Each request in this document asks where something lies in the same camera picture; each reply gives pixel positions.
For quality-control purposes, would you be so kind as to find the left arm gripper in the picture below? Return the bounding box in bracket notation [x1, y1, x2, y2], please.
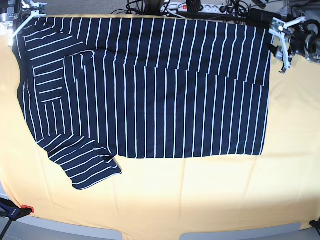
[288, 19, 320, 63]

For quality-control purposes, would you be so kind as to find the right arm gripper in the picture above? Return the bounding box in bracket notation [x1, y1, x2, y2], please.
[0, 0, 24, 38]

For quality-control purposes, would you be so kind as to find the navy white striped T-shirt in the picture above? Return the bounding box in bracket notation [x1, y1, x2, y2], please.
[12, 17, 273, 190]

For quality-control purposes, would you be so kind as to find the black power adapter box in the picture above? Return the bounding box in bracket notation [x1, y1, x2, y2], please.
[246, 8, 283, 29]

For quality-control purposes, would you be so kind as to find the white power strip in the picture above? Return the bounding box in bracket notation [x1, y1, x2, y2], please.
[161, 0, 229, 15]

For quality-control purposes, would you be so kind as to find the black clamp right corner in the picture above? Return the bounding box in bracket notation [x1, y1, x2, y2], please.
[309, 220, 320, 231]

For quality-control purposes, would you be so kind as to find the blue red bar clamp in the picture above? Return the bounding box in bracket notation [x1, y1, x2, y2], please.
[0, 198, 35, 240]

